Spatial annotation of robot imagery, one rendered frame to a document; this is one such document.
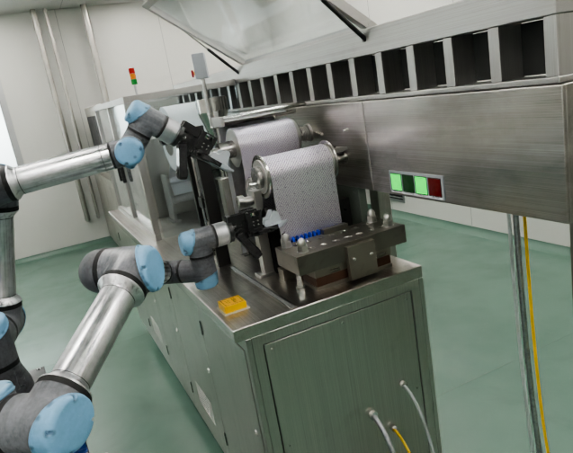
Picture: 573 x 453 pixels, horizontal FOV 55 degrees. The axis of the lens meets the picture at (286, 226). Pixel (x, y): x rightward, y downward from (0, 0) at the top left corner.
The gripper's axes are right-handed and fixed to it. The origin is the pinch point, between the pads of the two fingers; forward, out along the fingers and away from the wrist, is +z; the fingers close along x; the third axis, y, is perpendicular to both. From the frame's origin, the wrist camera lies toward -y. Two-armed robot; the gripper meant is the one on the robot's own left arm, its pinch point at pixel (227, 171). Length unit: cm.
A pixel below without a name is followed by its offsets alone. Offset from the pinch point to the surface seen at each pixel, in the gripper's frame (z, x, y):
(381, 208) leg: 66, 8, 17
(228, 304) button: 13.6, -17.7, -36.7
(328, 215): 38.2, -5.2, 3.1
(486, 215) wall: 284, 181, 88
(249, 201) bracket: 13.0, 2.7, -5.3
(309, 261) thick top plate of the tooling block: 27.9, -25.3, -13.9
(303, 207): 28.0, -5.2, 1.3
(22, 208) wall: -19, 548, -114
